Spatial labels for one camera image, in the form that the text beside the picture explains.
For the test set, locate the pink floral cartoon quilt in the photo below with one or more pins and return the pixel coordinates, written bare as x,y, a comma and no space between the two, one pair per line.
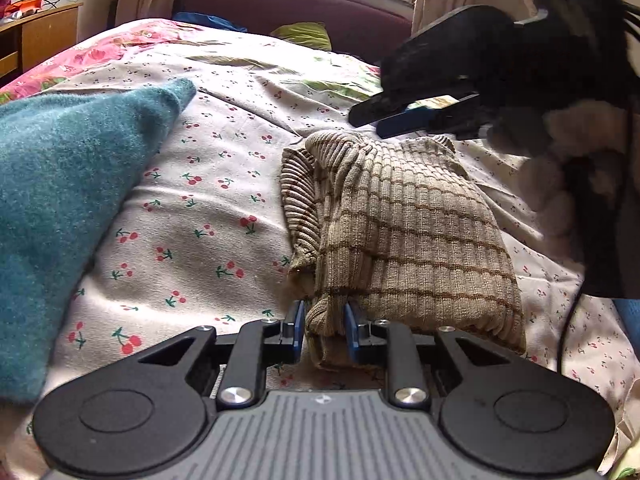
153,48

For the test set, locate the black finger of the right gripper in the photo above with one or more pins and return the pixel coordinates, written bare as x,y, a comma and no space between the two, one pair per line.
397,110
462,119

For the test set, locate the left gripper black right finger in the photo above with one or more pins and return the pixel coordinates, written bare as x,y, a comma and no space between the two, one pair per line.
500,411

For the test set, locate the wooden side cabinet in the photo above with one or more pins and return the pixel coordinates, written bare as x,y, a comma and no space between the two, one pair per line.
27,42

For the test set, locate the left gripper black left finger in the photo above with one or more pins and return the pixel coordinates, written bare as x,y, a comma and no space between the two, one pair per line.
144,412

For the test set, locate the maroon upholstered bench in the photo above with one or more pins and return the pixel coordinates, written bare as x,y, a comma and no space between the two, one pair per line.
353,27

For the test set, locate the lime green cloth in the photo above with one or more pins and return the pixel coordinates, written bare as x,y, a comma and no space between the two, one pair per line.
306,34

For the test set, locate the white gloved right hand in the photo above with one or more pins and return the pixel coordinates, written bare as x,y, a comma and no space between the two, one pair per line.
588,142

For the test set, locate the beige brown striped ribbed sweater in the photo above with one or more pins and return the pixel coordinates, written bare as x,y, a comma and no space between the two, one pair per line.
400,230

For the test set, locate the white cherry print bedsheet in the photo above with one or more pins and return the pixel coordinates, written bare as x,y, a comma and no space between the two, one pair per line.
203,239

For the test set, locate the teal fuzzy sweater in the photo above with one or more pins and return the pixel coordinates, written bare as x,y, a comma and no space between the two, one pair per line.
67,163

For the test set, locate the blue cloth on bench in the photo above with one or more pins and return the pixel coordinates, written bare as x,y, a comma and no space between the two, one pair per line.
206,20

